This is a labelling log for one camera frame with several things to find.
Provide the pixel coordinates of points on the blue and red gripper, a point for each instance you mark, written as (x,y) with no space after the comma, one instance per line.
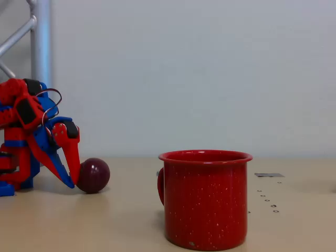
(61,133)

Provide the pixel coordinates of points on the dark purple plum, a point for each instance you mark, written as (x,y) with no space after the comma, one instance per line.
(94,176)

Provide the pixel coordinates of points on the red speckled enamel mug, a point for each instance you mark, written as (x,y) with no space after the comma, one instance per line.
(204,204)

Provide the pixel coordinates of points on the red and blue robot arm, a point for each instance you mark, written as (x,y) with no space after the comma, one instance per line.
(15,147)

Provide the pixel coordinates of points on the grey tape patch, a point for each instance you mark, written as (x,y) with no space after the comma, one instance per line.
(269,174)

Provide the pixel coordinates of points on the silver metal tube frame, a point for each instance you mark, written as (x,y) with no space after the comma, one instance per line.
(42,39)

